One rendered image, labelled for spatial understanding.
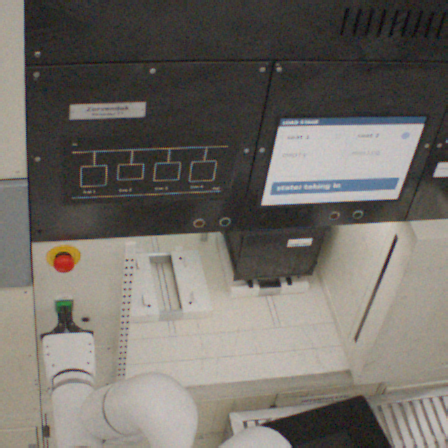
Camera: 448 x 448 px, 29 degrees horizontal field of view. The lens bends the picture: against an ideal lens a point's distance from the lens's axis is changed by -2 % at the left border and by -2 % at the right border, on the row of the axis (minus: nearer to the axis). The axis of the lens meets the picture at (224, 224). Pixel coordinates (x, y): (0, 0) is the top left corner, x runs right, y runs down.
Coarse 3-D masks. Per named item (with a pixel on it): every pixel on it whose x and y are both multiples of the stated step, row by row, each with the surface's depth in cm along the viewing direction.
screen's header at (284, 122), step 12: (288, 120) 150; (300, 120) 150; (312, 120) 151; (324, 120) 151; (336, 120) 152; (348, 120) 152; (360, 120) 153; (372, 120) 153; (384, 120) 154; (396, 120) 155; (408, 120) 155; (420, 120) 156
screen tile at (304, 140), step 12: (288, 132) 152; (300, 132) 152; (312, 132) 153; (324, 132) 153; (348, 132) 154; (288, 144) 154; (300, 144) 154; (312, 144) 155; (324, 144) 155; (336, 144) 156; (336, 156) 158; (276, 168) 157; (288, 168) 158; (300, 168) 159; (312, 168) 159; (324, 168) 160; (336, 168) 161
